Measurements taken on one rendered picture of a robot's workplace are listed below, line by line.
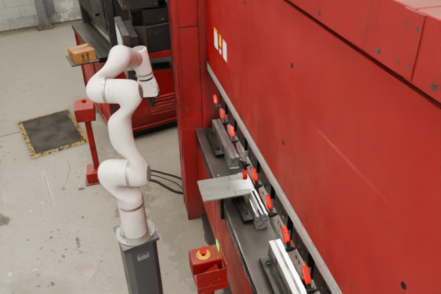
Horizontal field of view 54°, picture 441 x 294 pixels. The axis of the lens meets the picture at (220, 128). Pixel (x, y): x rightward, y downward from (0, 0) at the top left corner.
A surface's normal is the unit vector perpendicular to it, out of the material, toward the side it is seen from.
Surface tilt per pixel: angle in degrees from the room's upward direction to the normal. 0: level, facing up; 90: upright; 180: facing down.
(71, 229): 0
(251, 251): 0
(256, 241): 0
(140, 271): 90
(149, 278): 90
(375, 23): 90
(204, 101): 90
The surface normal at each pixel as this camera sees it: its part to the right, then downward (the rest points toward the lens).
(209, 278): 0.27, 0.50
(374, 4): -0.97, 0.14
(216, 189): -0.02, -0.85
